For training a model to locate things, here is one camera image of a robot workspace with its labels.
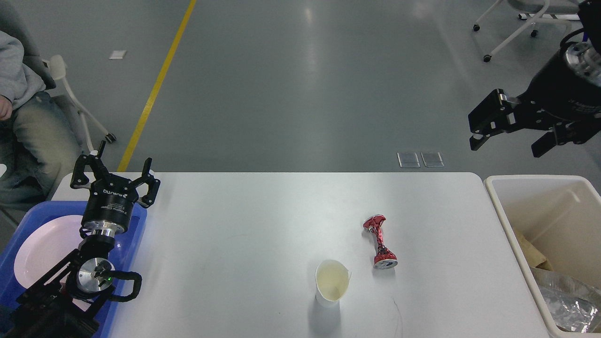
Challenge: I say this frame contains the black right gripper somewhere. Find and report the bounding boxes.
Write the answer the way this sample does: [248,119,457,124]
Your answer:
[468,41,601,158]

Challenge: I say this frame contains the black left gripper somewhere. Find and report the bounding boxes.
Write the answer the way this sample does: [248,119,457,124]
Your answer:
[70,140,161,238]

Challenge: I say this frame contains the pink plate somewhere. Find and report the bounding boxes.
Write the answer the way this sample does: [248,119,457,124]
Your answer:
[14,215,82,289]

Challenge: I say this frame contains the large brown paper bag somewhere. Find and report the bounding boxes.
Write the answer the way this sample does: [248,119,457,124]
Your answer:
[512,228,554,271]

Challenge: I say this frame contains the silver foil wrapper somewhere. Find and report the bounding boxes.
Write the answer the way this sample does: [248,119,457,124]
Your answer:
[530,267,601,333]

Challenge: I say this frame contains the crushed red can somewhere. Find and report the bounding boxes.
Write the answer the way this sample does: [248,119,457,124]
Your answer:
[362,214,399,270]

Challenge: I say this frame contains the white paper cup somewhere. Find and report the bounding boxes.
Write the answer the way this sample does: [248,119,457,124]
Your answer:
[314,259,352,308]

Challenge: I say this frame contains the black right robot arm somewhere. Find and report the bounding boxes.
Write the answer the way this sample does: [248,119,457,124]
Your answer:
[468,0,601,158]

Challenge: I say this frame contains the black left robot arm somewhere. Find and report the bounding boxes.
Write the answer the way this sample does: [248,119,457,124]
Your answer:
[6,141,161,338]

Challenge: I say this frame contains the seated person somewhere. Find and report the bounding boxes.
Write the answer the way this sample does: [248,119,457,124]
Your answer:
[0,32,82,211]

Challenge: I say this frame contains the white plastic bin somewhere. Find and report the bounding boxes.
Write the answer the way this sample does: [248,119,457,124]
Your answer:
[484,175,601,338]

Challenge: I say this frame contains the white bar far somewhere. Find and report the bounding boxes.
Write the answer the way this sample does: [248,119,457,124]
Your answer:
[517,13,579,21]

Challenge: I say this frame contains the white rolling chair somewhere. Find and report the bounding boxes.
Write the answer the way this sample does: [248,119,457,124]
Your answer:
[473,0,583,63]

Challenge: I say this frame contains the right floor plate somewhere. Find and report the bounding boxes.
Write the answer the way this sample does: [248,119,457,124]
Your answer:
[421,152,445,168]

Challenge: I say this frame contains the floor plate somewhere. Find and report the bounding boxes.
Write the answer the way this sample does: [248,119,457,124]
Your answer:
[397,152,421,169]
[421,152,445,168]

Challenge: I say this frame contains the white floor tag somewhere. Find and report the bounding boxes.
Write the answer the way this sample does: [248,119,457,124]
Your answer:
[109,51,127,60]

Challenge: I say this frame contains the left floor plate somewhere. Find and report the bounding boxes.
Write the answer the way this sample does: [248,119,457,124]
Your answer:
[397,152,421,169]

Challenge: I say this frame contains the grey office chair left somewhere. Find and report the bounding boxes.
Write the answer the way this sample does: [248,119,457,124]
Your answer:
[0,0,116,155]

